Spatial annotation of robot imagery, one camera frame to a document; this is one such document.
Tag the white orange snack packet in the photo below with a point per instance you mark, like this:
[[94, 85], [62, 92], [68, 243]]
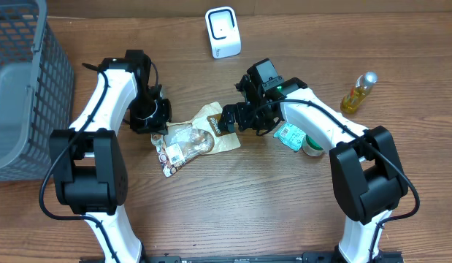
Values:
[[187, 140]]

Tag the dark grey plastic mesh basket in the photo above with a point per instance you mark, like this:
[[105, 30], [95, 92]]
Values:
[[36, 89]]

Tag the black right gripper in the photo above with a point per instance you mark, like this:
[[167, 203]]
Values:
[[242, 110]]

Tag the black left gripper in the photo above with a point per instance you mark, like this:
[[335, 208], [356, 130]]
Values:
[[159, 126]]

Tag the green lid white jar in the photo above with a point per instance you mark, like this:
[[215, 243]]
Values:
[[311, 148]]

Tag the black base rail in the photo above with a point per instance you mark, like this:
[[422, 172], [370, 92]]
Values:
[[247, 259]]

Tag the yellow oil bottle silver cap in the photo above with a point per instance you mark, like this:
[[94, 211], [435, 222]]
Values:
[[352, 101]]

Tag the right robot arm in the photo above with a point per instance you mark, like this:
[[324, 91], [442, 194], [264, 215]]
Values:
[[367, 177]]

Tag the teal tissue pack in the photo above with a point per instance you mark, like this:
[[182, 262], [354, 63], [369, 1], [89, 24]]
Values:
[[290, 135]]

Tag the white barcode scanner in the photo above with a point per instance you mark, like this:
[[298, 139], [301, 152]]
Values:
[[223, 32]]

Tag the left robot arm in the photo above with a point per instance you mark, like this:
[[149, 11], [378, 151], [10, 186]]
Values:
[[88, 179]]

